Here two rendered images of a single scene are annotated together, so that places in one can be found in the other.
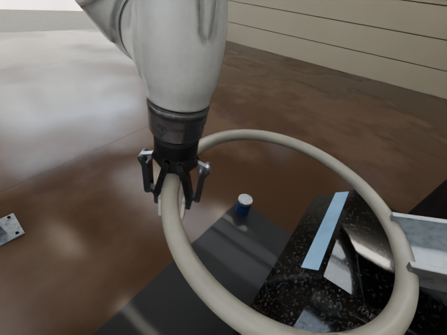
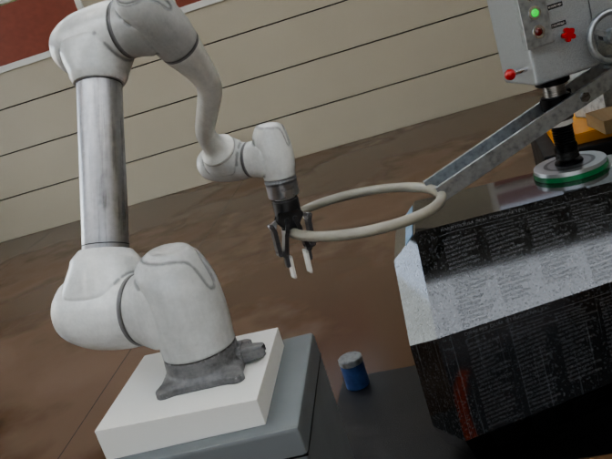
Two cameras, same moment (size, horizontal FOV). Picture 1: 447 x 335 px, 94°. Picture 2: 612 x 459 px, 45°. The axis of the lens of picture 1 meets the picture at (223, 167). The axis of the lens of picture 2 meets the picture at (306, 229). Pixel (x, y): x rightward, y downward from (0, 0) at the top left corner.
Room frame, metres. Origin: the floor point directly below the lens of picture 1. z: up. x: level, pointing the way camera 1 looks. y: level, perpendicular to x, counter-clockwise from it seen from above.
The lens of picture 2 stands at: (-1.63, 0.70, 1.47)
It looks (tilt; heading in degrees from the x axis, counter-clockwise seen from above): 16 degrees down; 341
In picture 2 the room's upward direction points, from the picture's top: 18 degrees counter-clockwise
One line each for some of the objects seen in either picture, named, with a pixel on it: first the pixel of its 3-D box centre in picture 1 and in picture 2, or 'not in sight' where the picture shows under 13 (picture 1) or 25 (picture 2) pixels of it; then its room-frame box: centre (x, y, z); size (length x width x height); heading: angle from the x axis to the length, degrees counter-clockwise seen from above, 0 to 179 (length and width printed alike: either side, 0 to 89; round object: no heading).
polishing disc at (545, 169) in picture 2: not in sight; (569, 164); (0.14, -0.76, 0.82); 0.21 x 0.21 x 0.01
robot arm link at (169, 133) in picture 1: (178, 115); (281, 188); (0.29, 0.08, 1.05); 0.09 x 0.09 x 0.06
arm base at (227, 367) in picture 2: not in sight; (212, 356); (-0.21, 0.50, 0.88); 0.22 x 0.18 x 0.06; 65
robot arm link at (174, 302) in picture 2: not in sight; (178, 298); (-0.19, 0.52, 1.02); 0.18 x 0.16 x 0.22; 45
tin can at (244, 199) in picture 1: (243, 205); (353, 371); (0.96, -0.18, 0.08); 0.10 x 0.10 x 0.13
